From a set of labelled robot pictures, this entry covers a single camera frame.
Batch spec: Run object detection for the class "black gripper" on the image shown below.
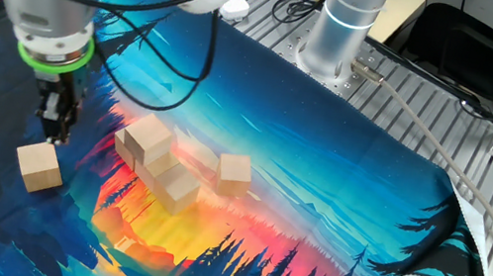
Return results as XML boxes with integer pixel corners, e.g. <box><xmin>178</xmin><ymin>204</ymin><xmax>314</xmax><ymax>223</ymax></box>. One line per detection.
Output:
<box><xmin>23</xmin><ymin>57</ymin><xmax>92</xmax><ymax>149</ymax></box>

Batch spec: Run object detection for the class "light wooden cube block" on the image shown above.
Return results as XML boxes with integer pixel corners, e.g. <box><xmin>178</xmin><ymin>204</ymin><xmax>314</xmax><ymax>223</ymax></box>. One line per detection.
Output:
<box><xmin>148</xmin><ymin>158</ymin><xmax>206</xmax><ymax>220</ymax></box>
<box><xmin>109</xmin><ymin>129</ymin><xmax>142</xmax><ymax>171</ymax></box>
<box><xmin>131</xmin><ymin>146</ymin><xmax>182</xmax><ymax>196</ymax></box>
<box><xmin>118</xmin><ymin>109</ymin><xmax>177</xmax><ymax>171</ymax></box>
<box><xmin>212</xmin><ymin>150</ymin><xmax>257</xmax><ymax>202</ymax></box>
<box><xmin>9</xmin><ymin>137</ymin><xmax>70</xmax><ymax>199</ymax></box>

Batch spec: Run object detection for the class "white power strip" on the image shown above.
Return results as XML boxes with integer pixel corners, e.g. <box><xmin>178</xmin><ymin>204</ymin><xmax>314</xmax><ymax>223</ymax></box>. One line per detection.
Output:
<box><xmin>216</xmin><ymin>0</ymin><xmax>252</xmax><ymax>25</ymax></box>

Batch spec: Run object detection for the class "forest sunset printed cloth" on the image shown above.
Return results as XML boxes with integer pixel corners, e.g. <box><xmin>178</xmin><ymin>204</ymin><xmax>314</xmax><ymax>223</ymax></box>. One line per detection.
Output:
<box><xmin>0</xmin><ymin>0</ymin><xmax>493</xmax><ymax>276</ymax></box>

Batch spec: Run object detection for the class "silver robot mounting plate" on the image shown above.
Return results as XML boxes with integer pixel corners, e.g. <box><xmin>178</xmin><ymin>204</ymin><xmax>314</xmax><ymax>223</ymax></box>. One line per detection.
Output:
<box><xmin>279</xmin><ymin>27</ymin><xmax>396</xmax><ymax>107</ymax></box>

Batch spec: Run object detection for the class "beige desk top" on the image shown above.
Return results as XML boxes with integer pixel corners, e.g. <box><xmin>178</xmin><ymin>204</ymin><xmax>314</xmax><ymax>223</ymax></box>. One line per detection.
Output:
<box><xmin>367</xmin><ymin>0</ymin><xmax>438</xmax><ymax>52</ymax></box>

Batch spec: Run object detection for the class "green mounting ring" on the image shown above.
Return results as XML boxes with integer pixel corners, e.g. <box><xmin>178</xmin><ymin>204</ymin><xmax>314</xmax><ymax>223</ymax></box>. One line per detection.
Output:
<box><xmin>13</xmin><ymin>24</ymin><xmax>98</xmax><ymax>82</ymax></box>

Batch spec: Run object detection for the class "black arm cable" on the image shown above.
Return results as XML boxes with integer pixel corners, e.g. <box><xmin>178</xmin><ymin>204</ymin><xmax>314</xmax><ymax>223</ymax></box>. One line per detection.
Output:
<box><xmin>0</xmin><ymin>0</ymin><xmax>350</xmax><ymax>140</ymax></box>

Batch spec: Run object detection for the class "grey cable with metal plug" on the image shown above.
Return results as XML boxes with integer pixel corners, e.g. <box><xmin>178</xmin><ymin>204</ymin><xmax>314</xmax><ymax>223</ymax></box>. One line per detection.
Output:
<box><xmin>318</xmin><ymin>57</ymin><xmax>493</xmax><ymax>276</ymax></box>

